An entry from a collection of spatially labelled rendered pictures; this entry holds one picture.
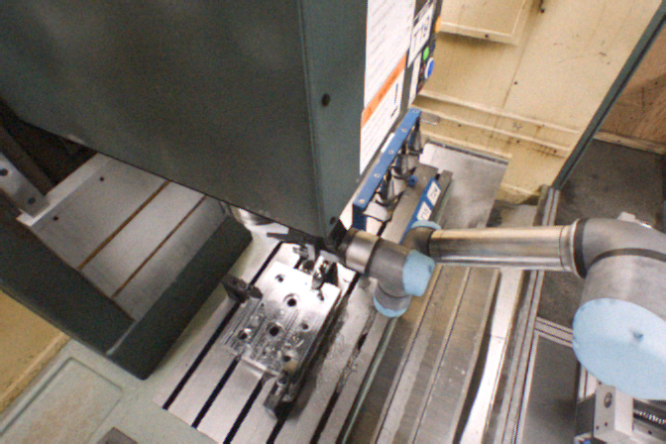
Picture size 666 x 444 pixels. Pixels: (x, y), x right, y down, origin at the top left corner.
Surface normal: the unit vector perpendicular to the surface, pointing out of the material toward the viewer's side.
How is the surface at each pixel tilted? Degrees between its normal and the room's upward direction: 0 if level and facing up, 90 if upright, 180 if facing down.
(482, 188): 24
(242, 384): 0
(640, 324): 16
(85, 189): 91
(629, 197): 0
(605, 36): 90
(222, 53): 90
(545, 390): 0
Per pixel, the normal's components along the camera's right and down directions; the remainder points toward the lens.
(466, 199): -0.21, -0.26
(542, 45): -0.43, 0.72
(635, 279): -0.39, -0.73
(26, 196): 0.89, 0.34
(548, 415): -0.04, -0.62
